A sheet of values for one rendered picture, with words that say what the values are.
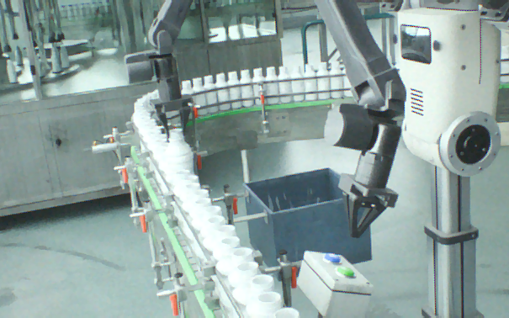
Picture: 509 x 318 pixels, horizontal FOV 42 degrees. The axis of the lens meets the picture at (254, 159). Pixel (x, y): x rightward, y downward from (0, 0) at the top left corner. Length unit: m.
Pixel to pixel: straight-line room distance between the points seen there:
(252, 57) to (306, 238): 4.96
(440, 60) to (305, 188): 0.87
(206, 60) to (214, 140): 3.71
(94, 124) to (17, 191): 0.70
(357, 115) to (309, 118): 2.02
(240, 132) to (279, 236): 1.21
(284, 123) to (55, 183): 2.17
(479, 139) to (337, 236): 0.59
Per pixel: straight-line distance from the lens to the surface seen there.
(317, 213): 1.99
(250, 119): 3.11
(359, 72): 1.15
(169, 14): 1.64
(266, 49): 6.89
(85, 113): 4.73
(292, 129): 3.14
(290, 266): 1.31
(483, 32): 1.61
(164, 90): 1.66
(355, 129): 1.08
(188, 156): 1.70
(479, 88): 1.63
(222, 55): 6.77
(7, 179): 4.84
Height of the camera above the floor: 1.65
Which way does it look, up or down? 17 degrees down
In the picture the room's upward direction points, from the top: 6 degrees counter-clockwise
